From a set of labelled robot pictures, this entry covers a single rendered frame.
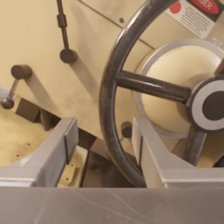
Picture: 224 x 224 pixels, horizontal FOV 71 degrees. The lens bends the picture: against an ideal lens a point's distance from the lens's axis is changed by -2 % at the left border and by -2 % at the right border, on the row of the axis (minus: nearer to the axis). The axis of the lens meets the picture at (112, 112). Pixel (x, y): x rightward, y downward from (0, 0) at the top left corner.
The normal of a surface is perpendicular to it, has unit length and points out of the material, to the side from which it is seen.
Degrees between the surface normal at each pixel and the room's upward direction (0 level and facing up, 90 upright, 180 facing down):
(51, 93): 90
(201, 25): 90
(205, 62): 61
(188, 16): 90
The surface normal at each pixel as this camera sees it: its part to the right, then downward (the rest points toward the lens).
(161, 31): 0.01, 0.30
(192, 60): -0.04, -0.21
